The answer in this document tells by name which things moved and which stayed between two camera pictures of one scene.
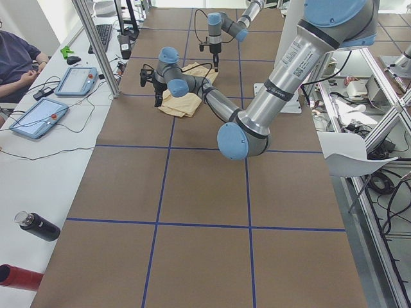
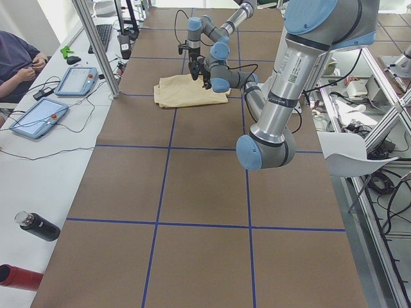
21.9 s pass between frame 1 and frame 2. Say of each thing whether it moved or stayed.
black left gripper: moved
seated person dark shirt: stayed
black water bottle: stayed
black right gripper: moved
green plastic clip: stayed
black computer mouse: stayed
